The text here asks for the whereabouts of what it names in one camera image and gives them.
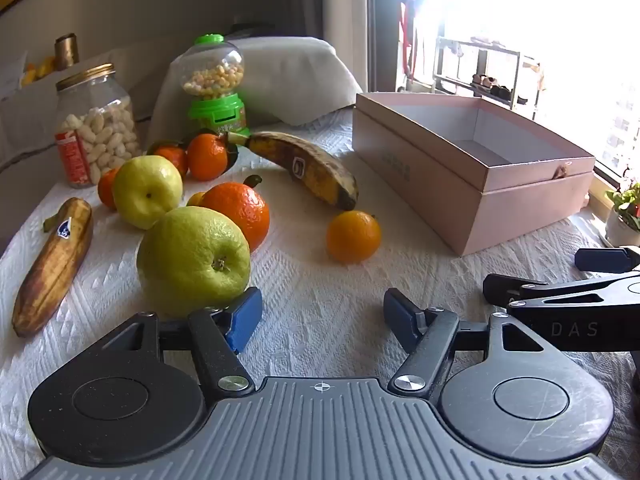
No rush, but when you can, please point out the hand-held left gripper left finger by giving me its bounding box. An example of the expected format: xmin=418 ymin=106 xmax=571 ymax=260
xmin=102 ymin=287 xmax=263 ymax=397

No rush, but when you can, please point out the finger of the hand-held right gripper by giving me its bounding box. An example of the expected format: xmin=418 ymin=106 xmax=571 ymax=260
xmin=482 ymin=273 xmax=640 ymax=311
xmin=575 ymin=246 xmax=640 ymax=273

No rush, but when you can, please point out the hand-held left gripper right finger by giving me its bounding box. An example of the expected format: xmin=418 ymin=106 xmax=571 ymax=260
xmin=383 ymin=288 xmax=553 ymax=395

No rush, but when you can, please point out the large orange with stem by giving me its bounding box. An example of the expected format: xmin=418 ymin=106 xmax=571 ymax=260
xmin=199 ymin=175 xmax=271 ymax=253

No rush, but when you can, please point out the pink cardboard box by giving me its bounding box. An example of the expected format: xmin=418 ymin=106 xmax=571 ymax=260
xmin=351 ymin=92 xmax=597 ymax=257

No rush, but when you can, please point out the brown banana with blue sticker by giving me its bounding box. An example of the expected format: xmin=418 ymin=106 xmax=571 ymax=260
xmin=11 ymin=197 xmax=94 ymax=339

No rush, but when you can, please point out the potted flowering plant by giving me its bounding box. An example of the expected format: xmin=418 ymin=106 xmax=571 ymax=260
xmin=604 ymin=170 xmax=640 ymax=247

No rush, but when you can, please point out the white textured tablecloth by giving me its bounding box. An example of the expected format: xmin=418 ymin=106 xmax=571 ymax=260
xmin=0 ymin=107 xmax=640 ymax=480

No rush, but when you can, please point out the spotted banana with white sticker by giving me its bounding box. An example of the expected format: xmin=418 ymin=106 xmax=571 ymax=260
xmin=227 ymin=131 xmax=359 ymax=212

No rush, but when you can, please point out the orange with dark leaves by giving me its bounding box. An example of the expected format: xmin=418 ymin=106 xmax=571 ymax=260
xmin=186 ymin=131 xmax=238 ymax=182
xmin=147 ymin=141 xmax=189 ymax=177

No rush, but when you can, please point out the metal shoe rack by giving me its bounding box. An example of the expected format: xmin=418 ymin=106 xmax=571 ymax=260
xmin=432 ymin=35 xmax=543 ymax=111

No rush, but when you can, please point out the glass jar of peanuts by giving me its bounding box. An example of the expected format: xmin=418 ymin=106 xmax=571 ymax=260
xmin=54 ymin=63 xmax=143 ymax=189

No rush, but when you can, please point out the green candy dispenser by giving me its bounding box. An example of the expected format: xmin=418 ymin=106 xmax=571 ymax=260
xmin=177 ymin=34 xmax=249 ymax=137

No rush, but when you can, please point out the white cloth-covered chair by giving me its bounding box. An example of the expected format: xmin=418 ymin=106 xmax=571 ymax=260
xmin=147 ymin=36 xmax=368 ymax=148

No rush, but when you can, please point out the red hanging garment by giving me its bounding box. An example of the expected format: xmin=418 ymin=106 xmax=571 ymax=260
xmin=397 ymin=0 xmax=426 ymax=81

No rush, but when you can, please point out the grey curtain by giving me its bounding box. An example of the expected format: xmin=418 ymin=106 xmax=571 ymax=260
xmin=295 ymin=0 xmax=371 ymax=111

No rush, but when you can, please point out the brass tin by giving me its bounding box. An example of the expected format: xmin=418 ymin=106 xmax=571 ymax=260
xmin=54 ymin=33 xmax=80 ymax=71

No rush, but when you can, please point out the yellow plush toy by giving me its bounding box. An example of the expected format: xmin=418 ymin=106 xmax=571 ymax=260
xmin=20 ymin=55 xmax=56 ymax=86

